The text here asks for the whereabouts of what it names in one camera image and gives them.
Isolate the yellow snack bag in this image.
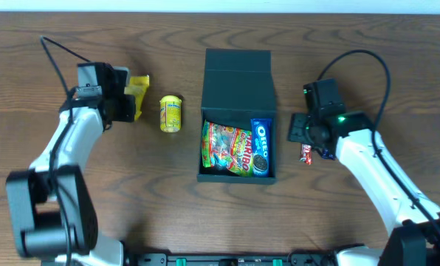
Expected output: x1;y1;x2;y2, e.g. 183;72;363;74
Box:
124;75;150;121

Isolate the blue Oreo cookie pack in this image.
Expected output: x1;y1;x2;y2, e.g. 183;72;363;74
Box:
251;118;272;177

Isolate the Haribo gummy candy bag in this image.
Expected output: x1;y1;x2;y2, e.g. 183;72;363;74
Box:
201;121;253;177

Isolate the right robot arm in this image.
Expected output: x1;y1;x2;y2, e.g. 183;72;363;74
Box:
288;112;440;265

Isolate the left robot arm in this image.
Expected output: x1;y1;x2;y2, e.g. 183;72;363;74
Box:
6;62;135;265

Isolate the red green KitKat bar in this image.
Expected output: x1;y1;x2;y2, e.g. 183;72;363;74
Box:
300;144;312;165

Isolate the purple Dairy Milk bar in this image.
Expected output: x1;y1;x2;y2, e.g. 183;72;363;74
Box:
320;149;335;160

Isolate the yellow candy canister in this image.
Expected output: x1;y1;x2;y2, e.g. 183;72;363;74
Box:
159;95;182;133

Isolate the dark green open box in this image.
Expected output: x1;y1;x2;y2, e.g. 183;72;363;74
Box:
197;49;277;185

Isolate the right black cable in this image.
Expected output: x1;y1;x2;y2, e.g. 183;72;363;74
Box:
316;49;440;256

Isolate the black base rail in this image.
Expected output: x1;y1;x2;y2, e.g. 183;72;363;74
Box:
123;252;338;266

